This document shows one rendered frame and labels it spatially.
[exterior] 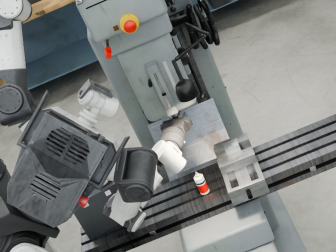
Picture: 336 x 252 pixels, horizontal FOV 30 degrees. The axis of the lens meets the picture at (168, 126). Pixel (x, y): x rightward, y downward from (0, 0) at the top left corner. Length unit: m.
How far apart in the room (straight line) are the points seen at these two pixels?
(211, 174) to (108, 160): 0.87
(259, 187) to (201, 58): 0.66
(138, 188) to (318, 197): 2.02
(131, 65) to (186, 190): 0.67
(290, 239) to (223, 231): 0.83
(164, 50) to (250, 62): 3.14
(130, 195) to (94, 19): 0.56
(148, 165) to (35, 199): 0.35
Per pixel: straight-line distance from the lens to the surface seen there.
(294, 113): 4.48
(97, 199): 2.54
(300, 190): 3.82
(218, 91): 2.82
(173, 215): 2.53
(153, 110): 2.29
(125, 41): 2.13
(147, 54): 2.20
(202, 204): 2.52
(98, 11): 1.99
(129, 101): 2.78
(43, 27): 6.71
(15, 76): 1.92
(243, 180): 2.43
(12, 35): 1.93
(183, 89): 2.08
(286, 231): 3.31
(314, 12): 5.77
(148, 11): 2.00
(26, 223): 1.92
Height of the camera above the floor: 2.44
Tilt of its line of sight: 30 degrees down
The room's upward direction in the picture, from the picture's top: 25 degrees counter-clockwise
